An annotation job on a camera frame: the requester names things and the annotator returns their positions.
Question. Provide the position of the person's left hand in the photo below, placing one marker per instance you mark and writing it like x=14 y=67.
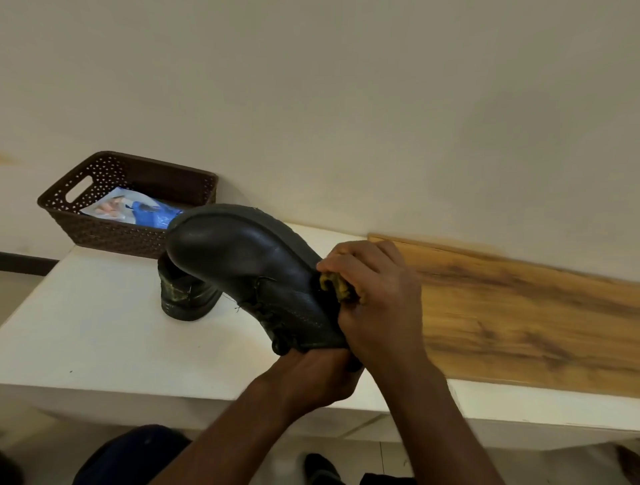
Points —
x=310 y=380

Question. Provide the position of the person's right hand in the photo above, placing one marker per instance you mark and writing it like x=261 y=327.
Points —
x=385 y=315

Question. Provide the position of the yellow checked cloth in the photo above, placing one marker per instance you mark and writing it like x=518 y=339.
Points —
x=340 y=287

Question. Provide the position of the black leather shoe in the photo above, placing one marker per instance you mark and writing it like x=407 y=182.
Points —
x=185 y=297
x=250 y=265

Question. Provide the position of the person's left forearm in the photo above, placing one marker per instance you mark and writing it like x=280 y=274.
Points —
x=230 y=444

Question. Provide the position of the person's right forearm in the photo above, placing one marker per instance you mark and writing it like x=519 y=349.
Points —
x=440 y=429

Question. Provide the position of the person's black worn shoe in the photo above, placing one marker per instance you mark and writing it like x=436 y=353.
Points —
x=320 y=469

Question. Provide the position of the person's dark trousers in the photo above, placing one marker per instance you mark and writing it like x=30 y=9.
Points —
x=130 y=457

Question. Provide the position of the wooden board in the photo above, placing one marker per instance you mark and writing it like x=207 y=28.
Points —
x=540 y=320

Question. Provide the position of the blue and white plastic packet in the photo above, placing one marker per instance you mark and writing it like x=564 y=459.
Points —
x=145 y=212

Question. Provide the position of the brown perforated plastic basket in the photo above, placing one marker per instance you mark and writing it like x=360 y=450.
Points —
x=110 y=235

